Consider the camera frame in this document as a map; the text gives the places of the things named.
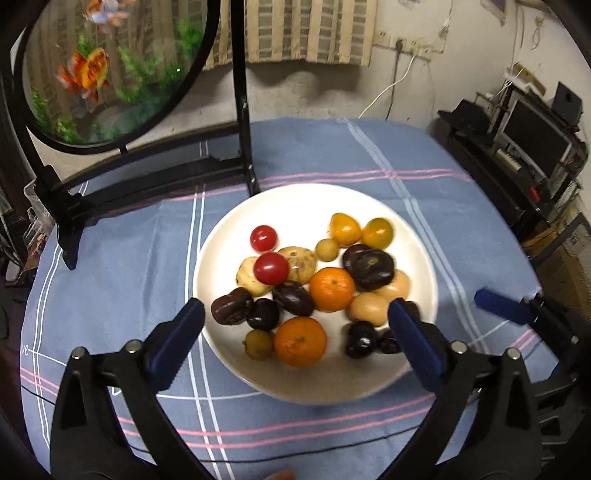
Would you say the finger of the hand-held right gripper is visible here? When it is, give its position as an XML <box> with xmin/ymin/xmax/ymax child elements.
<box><xmin>474</xmin><ymin>288</ymin><xmax>560</xmax><ymax>329</ymax></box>

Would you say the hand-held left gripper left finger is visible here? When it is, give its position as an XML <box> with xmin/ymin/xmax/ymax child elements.
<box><xmin>49</xmin><ymin>297</ymin><xmax>206</xmax><ymax>480</ymax></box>

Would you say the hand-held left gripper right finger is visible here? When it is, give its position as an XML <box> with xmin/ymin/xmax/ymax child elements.
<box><xmin>382</xmin><ymin>298</ymin><xmax>544</xmax><ymax>480</ymax></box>

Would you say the pale purple-streaked pepino melon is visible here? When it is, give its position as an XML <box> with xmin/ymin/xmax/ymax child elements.
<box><xmin>347</xmin><ymin>292</ymin><xmax>392</xmax><ymax>326</ymax></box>

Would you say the round yellow passion fruit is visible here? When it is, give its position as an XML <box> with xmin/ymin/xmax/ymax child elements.
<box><xmin>372</xmin><ymin>269</ymin><xmax>411</xmax><ymax>301</ymax></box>

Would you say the wrinkled purple passion fruit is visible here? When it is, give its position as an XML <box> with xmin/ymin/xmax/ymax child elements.
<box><xmin>211</xmin><ymin>287</ymin><xmax>254</xmax><ymax>326</ymax></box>

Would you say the small yellow-brown longan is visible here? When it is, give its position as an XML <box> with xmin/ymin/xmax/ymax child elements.
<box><xmin>243</xmin><ymin>329</ymin><xmax>274</xmax><ymax>361</ymax></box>
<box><xmin>315</xmin><ymin>237</ymin><xmax>340</xmax><ymax>260</ymax></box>

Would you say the black round passion fruit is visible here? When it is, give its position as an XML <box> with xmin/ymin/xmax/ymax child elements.
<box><xmin>352</xmin><ymin>249</ymin><xmax>395</xmax><ymax>291</ymax></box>

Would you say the small pale yellow fruit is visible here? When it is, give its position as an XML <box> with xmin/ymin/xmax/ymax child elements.
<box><xmin>236</xmin><ymin>257</ymin><xmax>273</xmax><ymax>297</ymax></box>

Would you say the small orange mandarin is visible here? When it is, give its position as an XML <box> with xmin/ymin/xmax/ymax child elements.
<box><xmin>309</xmin><ymin>267</ymin><xmax>356</xmax><ymax>312</ymax></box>

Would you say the large orange mandarin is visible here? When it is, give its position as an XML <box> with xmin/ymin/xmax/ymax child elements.
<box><xmin>274</xmin><ymin>316</ymin><xmax>328</xmax><ymax>368</ymax></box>

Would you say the green-orange tomato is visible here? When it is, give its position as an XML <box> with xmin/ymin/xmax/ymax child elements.
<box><xmin>361</xmin><ymin>218</ymin><xmax>394</xmax><ymax>250</ymax></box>

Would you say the red cherry tomato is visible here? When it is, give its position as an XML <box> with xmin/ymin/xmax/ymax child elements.
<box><xmin>250</xmin><ymin>224</ymin><xmax>279</xmax><ymax>252</ymax></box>
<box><xmin>254</xmin><ymin>252</ymin><xmax>290</xmax><ymax>285</ymax></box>

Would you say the speckled yellow fruit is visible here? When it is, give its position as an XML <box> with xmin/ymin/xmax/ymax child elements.
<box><xmin>277</xmin><ymin>246</ymin><xmax>318</xmax><ymax>284</ymax></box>

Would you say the white plate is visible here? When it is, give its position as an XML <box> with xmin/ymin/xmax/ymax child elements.
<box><xmin>193</xmin><ymin>185</ymin><xmax>439</xmax><ymax>406</ymax></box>

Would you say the cardboard box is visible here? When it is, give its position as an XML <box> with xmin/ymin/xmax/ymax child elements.
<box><xmin>524</xmin><ymin>212</ymin><xmax>591</xmax><ymax>301</ymax></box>

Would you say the blue striped tablecloth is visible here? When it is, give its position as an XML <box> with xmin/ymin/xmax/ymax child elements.
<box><xmin>18</xmin><ymin>117</ymin><xmax>561</xmax><ymax>480</ymax></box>

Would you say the black shelf rack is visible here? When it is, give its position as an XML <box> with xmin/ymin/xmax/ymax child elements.
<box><xmin>436</xmin><ymin>108</ymin><xmax>591</xmax><ymax>241</ymax></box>

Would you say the orange cherry tomato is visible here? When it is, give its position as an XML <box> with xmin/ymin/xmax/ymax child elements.
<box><xmin>330</xmin><ymin>212</ymin><xmax>362</xmax><ymax>247</ymax></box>

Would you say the computer monitor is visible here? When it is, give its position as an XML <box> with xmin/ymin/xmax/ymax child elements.
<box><xmin>496</xmin><ymin>97</ymin><xmax>573</xmax><ymax>178</ymax></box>

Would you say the round fish tank on stand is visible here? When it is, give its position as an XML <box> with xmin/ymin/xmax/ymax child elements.
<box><xmin>0</xmin><ymin>0</ymin><xmax>262</xmax><ymax>271</ymax></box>

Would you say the clear plastic container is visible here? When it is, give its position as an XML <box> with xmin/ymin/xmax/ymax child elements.
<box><xmin>23</xmin><ymin>182</ymin><xmax>58</xmax><ymax>245</ymax></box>

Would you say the black hat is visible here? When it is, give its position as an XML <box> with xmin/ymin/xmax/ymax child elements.
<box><xmin>450</xmin><ymin>99</ymin><xmax>490</xmax><ymax>132</ymax></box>

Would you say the black speaker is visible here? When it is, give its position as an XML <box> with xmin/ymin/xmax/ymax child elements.
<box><xmin>551</xmin><ymin>82</ymin><xmax>583</xmax><ymax>125</ymax></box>

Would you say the small box on shelf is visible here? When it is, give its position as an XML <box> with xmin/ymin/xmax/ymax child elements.
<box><xmin>505</xmin><ymin>62</ymin><xmax>546</xmax><ymax>95</ymax></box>

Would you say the white power strip socket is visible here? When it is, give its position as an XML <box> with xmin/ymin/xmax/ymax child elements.
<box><xmin>392</xmin><ymin>39</ymin><xmax>435</xmax><ymax>61</ymax></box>

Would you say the round goldfish picture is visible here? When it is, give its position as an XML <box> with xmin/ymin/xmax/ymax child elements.
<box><xmin>21</xmin><ymin>0</ymin><xmax>218</xmax><ymax>151</ymax></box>

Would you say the striped woven curtain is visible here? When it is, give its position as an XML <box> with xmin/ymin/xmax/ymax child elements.
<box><xmin>203</xmin><ymin>0</ymin><xmax>379</xmax><ymax>68</ymax></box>

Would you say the white cable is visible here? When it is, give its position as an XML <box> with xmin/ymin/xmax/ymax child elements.
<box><xmin>358</xmin><ymin>18</ymin><xmax>453</xmax><ymax>121</ymax></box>

